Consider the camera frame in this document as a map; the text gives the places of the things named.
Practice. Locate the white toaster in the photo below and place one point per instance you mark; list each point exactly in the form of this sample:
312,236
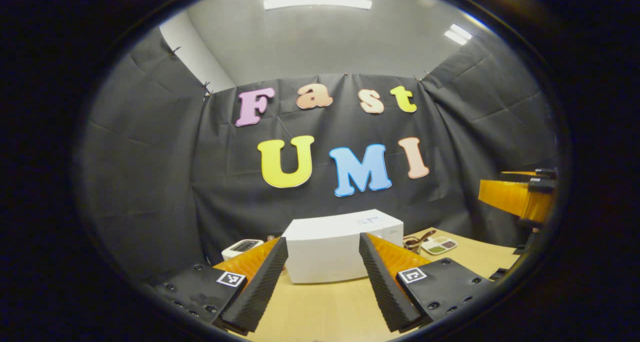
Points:
240,248

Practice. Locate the white microwave oven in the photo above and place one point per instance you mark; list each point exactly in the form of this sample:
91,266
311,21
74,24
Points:
330,249

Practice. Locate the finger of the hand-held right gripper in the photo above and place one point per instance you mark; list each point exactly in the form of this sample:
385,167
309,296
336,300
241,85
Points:
505,196
545,173

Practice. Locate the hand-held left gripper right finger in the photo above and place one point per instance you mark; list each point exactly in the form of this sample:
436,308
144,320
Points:
382,287

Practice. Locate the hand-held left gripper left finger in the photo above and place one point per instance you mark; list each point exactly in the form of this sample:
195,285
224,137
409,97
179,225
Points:
260,287

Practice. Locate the small ceiling light panel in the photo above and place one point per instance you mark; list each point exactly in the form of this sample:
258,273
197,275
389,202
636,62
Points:
458,34

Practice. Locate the metal utensil holder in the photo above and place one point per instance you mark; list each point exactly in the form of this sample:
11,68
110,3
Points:
411,244

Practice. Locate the white divided dish with beans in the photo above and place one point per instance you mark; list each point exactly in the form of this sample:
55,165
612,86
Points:
440,245

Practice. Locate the black backdrop cloth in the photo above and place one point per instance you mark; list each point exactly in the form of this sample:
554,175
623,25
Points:
160,182

